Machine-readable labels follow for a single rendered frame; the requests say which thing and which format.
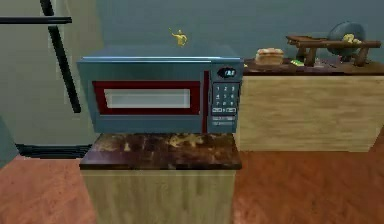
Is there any small gold statue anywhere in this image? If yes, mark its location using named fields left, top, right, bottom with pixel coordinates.
left=169, top=27, right=189, bottom=47

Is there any grey round pan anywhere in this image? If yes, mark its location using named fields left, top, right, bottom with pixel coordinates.
left=326, top=21, right=367, bottom=58

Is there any blue microwave oven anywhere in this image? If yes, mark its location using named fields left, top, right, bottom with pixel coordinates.
left=76, top=55, right=245, bottom=135

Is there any loaf of bread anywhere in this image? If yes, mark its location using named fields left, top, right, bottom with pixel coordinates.
left=254, top=47, right=285, bottom=66

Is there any wooden cabinet with marble top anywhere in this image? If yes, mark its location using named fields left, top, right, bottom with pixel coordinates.
left=79, top=132, right=243, bottom=224

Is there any brown wooden rack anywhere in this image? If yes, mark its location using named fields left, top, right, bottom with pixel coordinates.
left=285, top=34, right=382, bottom=68

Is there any black fridge handle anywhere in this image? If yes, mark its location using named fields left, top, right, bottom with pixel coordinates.
left=47, top=25, right=83, bottom=114
left=39, top=0, right=55, bottom=17

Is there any long wooden counter cabinet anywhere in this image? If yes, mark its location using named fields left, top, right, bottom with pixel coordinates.
left=235, top=57, right=384, bottom=154

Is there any grey fridge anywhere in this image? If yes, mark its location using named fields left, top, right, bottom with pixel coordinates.
left=0, top=0, right=105, bottom=159

